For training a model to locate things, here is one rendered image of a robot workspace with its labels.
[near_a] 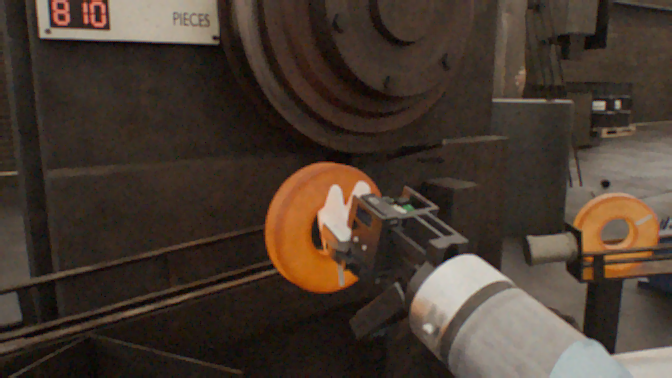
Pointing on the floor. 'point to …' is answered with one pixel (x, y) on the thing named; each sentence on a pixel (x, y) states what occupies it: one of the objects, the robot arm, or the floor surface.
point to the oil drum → (535, 163)
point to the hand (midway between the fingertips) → (328, 212)
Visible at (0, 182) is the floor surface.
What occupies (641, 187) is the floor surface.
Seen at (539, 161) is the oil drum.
